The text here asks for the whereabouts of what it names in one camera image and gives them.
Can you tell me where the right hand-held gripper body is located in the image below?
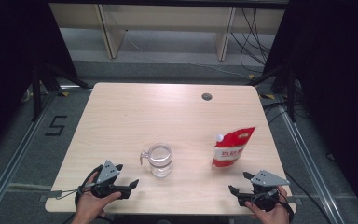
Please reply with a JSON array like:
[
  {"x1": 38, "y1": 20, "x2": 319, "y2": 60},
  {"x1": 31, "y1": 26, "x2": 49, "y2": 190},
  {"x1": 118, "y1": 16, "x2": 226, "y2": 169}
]
[{"x1": 250, "y1": 169, "x2": 291, "y2": 212}]

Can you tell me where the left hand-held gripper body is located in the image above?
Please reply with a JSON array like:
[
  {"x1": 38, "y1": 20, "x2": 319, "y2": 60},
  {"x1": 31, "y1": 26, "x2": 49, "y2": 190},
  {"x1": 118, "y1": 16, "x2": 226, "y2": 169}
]
[{"x1": 90, "y1": 160, "x2": 121, "y2": 198}]

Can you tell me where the red white spouted refill pouch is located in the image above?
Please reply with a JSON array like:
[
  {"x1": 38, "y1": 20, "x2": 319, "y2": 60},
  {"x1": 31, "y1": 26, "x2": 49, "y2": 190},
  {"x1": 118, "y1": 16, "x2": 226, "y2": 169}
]
[{"x1": 212, "y1": 126, "x2": 256, "y2": 169}]

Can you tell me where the clear glass jar hinged lid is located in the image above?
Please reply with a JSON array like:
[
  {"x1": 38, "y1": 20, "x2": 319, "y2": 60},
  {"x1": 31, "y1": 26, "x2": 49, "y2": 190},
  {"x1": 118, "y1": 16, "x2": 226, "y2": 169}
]
[{"x1": 139, "y1": 142, "x2": 174, "y2": 179}]

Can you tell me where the person's right hand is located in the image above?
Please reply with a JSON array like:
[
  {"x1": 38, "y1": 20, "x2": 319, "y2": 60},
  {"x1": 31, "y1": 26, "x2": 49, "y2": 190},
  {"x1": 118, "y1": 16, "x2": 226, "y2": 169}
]
[{"x1": 244, "y1": 186, "x2": 291, "y2": 224}]

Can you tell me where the person's left hand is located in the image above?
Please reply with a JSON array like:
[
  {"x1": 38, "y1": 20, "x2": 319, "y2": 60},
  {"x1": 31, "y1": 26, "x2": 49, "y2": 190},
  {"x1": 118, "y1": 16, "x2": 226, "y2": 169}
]
[{"x1": 74, "y1": 172, "x2": 122, "y2": 218}]

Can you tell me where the black metal stand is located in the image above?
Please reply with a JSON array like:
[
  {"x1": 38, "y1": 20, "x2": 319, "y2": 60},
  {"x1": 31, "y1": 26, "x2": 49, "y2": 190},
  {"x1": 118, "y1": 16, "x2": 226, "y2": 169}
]
[
  {"x1": 247, "y1": 63, "x2": 298, "y2": 123},
  {"x1": 31, "y1": 63, "x2": 91, "y2": 122}
]

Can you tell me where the dark curtain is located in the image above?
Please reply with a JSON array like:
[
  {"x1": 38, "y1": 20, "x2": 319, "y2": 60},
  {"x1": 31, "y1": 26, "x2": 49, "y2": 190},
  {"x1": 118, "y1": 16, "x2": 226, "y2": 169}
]
[
  {"x1": 0, "y1": 0, "x2": 79, "y2": 158},
  {"x1": 262, "y1": 0, "x2": 358, "y2": 224}
]

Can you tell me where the beige shelf unit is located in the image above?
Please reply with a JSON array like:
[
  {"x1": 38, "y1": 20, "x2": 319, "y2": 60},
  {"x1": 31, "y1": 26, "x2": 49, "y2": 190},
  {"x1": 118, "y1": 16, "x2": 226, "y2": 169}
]
[{"x1": 48, "y1": 3, "x2": 285, "y2": 62}]

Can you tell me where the black left wrist strap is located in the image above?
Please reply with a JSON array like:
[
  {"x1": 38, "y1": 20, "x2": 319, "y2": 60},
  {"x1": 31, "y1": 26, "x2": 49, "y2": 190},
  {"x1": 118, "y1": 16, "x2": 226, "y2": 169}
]
[{"x1": 55, "y1": 164, "x2": 103, "y2": 208}]

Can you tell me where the black wrist strap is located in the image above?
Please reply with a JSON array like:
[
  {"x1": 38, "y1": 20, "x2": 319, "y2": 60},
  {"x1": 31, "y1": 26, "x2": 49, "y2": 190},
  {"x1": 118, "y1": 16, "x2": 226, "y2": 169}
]
[
  {"x1": 55, "y1": 164, "x2": 103, "y2": 208},
  {"x1": 276, "y1": 192, "x2": 296, "y2": 224}
]

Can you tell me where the black right wrist strap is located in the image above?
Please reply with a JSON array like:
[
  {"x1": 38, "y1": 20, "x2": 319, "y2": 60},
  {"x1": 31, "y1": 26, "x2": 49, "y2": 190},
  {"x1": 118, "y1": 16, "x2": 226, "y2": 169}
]
[{"x1": 276, "y1": 192, "x2": 296, "y2": 224}]

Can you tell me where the aluminium floor rail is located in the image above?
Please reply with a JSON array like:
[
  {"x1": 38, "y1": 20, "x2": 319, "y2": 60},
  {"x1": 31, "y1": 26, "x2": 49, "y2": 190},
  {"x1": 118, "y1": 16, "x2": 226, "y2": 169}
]
[
  {"x1": 275, "y1": 96, "x2": 358, "y2": 224},
  {"x1": 0, "y1": 91, "x2": 59, "y2": 217}
]

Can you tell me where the black floor cable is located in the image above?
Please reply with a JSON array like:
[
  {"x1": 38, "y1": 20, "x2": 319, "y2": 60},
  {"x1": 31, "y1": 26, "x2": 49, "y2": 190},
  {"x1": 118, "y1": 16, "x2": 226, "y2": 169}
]
[{"x1": 283, "y1": 170, "x2": 334, "y2": 224}]

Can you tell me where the thin white floor cable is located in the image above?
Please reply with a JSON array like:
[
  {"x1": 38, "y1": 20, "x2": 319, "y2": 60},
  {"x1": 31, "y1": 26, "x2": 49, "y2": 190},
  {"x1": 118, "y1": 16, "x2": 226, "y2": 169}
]
[{"x1": 125, "y1": 29, "x2": 254, "y2": 79}]

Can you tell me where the bundle of black hanging cables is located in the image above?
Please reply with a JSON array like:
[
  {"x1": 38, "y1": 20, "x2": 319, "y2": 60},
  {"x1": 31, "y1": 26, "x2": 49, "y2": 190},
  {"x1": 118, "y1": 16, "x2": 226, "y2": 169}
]
[{"x1": 229, "y1": 7, "x2": 278, "y2": 75}]

